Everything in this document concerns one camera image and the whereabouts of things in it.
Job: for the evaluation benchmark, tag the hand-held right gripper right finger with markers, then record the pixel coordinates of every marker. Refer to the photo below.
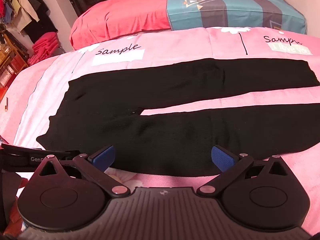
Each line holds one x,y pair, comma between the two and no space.
222,159

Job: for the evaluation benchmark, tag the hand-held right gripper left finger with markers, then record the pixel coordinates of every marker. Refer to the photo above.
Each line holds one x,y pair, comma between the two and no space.
105,158

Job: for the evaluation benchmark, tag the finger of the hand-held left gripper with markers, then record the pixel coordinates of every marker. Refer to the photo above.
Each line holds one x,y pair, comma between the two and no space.
37,151

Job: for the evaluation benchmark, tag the black pants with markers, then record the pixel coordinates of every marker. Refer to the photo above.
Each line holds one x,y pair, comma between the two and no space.
175,92

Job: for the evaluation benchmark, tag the small white object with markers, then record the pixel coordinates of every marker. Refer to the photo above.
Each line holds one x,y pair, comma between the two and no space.
5,103

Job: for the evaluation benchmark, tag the coral bed sheet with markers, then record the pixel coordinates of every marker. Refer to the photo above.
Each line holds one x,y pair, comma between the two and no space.
15,85

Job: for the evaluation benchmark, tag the wooden shelf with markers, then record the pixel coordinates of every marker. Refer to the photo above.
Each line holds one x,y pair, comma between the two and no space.
11,60

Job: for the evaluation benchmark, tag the stack of red folded cloths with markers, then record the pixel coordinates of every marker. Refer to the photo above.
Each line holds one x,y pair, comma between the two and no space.
43,47

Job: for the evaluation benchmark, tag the pink printed blanket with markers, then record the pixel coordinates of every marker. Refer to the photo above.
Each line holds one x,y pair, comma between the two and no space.
175,45

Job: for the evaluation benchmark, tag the red bed cover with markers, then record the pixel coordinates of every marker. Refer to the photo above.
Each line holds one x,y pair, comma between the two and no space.
120,17

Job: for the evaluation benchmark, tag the hanging clothes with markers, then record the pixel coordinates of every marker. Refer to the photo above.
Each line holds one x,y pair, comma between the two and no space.
27,7

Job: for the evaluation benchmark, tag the blue grey striped quilt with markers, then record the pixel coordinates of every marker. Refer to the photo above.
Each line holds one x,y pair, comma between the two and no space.
237,10

